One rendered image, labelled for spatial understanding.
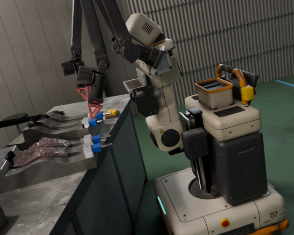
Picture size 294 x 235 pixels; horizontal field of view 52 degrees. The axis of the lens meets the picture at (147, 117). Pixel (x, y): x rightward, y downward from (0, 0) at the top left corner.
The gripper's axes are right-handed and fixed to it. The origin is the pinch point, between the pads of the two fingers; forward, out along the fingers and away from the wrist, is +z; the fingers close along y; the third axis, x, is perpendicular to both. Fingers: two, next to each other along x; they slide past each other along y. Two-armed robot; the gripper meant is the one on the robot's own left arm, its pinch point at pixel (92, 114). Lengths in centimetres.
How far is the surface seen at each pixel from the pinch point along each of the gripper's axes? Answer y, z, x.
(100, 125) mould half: -33.1, 14.7, 8.9
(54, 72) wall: -274, 29, -35
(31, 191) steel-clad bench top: 18.2, 32.1, -19.6
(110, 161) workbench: -27.7, 33.6, 18.4
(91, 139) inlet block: -3.5, 13.0, 2.5
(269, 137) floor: -106, 20, 179
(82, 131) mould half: -17.1, 14.4, -1.8
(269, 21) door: -266, -108, 239
